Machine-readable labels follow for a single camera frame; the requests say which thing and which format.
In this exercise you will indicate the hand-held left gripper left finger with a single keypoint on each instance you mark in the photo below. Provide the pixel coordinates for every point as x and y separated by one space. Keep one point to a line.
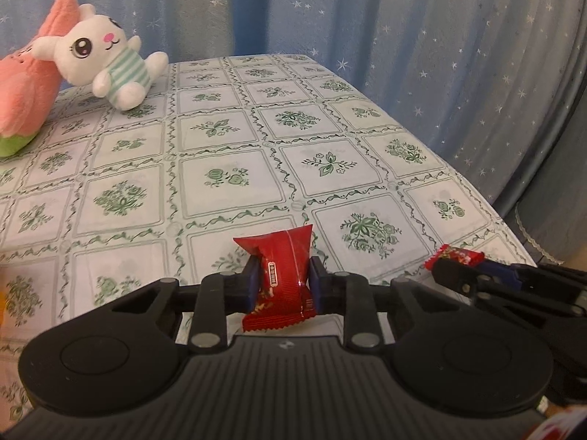
252 284

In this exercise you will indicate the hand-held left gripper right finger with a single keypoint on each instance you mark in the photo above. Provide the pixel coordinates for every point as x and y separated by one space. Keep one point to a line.
317 286

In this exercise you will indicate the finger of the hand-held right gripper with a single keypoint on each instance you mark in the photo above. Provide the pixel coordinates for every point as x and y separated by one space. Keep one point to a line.
497 271
456 277

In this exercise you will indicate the small red patterned candy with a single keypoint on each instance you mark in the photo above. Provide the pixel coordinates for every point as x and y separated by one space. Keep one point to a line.
454 254

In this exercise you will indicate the large red snack packet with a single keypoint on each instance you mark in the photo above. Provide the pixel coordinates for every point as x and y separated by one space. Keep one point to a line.
284 279

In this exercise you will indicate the grey lace-trimmed cloth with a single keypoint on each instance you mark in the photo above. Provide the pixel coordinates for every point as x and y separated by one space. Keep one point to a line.
550 201

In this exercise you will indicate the red white clothing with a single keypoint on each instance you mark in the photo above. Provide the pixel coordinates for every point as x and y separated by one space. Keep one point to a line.
557 428

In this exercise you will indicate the green floral tablecloth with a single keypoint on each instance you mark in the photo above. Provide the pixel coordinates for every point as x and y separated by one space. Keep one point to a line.
229 169

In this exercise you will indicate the white rabbit plush toy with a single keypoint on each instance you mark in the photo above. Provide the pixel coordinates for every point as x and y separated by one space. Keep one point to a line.
103 57

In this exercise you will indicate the blue starred curtain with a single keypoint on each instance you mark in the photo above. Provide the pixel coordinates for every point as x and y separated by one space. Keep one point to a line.
367 18

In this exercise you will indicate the pink star plush toy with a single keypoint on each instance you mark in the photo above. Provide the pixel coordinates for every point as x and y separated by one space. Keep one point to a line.
27 68

